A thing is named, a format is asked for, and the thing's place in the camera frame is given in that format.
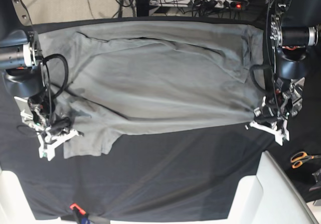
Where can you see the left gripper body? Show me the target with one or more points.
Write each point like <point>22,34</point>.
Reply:
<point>284,102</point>

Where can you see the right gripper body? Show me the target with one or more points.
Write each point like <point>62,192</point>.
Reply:
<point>51,132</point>

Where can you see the grey T-shirt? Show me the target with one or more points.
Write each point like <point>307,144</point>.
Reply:
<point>142,78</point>

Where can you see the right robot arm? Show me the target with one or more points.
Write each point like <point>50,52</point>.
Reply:
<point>26,76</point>

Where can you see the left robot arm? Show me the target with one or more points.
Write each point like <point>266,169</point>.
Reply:
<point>292,31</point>

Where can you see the black tool right edge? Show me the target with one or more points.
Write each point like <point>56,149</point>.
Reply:
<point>316,176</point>

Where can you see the white chair right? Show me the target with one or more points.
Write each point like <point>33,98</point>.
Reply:
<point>268,197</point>

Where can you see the white chair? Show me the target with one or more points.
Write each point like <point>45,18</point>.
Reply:
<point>14,205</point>
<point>268,197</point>

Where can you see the white chair left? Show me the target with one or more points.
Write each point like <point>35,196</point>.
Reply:
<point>14,205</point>

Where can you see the red blue clamp bottom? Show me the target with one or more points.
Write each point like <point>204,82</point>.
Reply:
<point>80,215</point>

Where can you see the white power strip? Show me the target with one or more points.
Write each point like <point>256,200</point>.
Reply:
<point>219,4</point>

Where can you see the black table cloth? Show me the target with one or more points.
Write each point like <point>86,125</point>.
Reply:
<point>188,175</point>

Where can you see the black metal stand pole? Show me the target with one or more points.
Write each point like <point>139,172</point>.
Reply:
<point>142,8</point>

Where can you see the orange handled scissors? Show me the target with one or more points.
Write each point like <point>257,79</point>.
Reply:
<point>300,158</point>

